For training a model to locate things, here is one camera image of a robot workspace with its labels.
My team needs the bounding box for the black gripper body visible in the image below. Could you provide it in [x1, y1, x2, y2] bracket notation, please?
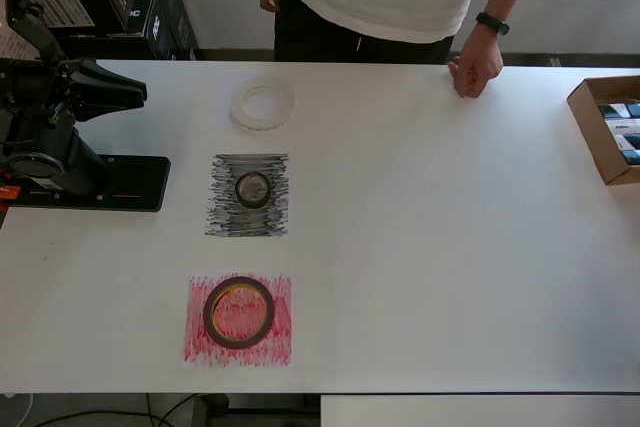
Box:
[44, 59, 84, 123]

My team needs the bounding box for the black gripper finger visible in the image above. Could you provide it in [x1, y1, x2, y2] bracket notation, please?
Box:
[69, 91, 148, 122]
[74, 59, 148, 94]

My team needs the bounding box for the wide white tape roll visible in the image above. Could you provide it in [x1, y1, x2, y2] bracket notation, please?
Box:
[229, 75, 296, 134]

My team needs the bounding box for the small black tape roll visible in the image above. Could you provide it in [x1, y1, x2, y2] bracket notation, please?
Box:
[234, 171, 274, 209]

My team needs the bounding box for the red 3M tape roll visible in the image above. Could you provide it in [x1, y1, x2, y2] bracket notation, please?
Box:
[203, 275, 276, 351]

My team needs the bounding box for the person's left hand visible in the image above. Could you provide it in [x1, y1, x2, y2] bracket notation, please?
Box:
[447, 29, 505, 99]

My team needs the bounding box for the cardboard box with shipping label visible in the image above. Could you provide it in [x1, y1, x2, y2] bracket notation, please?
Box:
[0, 21, 40, 62]

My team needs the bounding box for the black printed product box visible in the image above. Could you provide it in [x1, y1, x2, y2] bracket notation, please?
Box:
[124, 0, 201, 62]

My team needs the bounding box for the orange clamp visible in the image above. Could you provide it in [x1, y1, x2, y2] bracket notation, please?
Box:
[0, 154, 22, 213]

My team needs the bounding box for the black scribbled paper sheet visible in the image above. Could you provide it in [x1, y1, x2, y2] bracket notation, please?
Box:
[203, 152, 291, 238]

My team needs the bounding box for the red scribbled paper sheet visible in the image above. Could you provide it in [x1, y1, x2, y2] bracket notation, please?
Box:
[180, 273, 294, 371]

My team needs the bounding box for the black wristband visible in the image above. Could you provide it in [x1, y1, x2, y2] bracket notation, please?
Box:
[474, 11, 511, 36]

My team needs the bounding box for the open cardboard tray box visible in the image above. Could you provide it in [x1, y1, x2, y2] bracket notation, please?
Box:
[566, 75, 640, 187]

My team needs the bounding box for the small white product box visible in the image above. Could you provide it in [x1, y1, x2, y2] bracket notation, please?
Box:
[603, 118, 640, 137]

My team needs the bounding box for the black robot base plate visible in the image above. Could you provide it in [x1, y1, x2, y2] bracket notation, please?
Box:
[9, 155, 172, 213]

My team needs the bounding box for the black floor cable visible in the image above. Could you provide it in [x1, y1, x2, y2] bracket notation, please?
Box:
[29, 393, 201, 427]

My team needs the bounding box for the white floor cable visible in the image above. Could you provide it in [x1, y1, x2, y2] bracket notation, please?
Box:
[0, 390, 34, 427]

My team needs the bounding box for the black table leg frame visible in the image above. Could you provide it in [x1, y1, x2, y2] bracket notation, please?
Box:
[192, 393, 321, 427]

